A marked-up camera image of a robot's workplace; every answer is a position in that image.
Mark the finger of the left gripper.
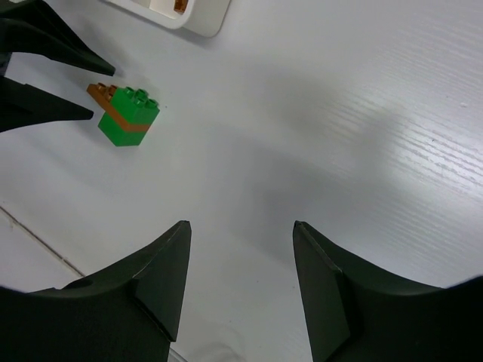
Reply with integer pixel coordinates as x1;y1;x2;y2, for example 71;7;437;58
1;77;94;132
1;1;115;76

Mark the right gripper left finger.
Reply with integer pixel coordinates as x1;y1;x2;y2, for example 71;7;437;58
1;220;192;361

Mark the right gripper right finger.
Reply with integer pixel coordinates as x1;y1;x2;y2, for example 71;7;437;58
293;221;482;361

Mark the thin brown lego plate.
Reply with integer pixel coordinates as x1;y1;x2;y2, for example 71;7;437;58
87;83;147;131

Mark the green lego brick pair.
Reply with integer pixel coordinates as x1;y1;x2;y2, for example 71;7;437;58
98;87;159;147

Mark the brown square lego plate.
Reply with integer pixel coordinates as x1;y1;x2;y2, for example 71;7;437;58
174;0;189;14

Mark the white three-compartment tray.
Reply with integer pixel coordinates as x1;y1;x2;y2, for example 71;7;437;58
106;0;231;38

